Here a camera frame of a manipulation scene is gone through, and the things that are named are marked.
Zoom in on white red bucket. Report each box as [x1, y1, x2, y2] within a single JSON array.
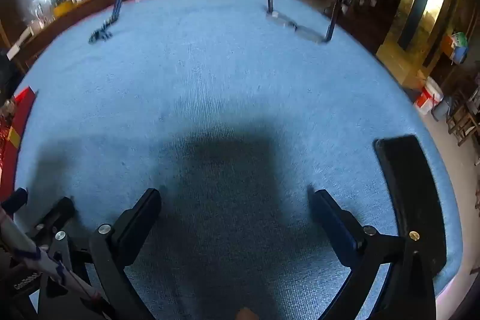
[[413, 76, 445, 116]]

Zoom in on wooden counter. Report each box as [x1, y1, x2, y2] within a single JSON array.
[[0, 0, 181, 60]]

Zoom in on black flat case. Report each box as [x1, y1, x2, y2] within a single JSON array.
[[374, 135, 448, 277]]

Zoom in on blue table cloth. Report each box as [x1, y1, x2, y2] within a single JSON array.
[[13, 0, 462, 320]]

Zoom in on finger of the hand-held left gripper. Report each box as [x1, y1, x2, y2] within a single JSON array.
[[0, 187, 30, 218], [35, 196, 76, 233]]

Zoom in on red box white inside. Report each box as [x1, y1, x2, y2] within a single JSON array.
[[0, 86, 39, 193]]

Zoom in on grey bin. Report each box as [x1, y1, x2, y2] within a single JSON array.
[[431, 95, 455, 123]]

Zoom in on blue strap watch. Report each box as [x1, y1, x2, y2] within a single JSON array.
[[88, 0, 124, 45]]

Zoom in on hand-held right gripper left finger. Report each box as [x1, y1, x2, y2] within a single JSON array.
[[41, 188, 162, 320]]

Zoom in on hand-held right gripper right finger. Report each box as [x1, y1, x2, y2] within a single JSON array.
[[308, 187, 437, 320]]

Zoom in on colourful bags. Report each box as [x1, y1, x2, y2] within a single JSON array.
[[442, 31, 470, 65]]

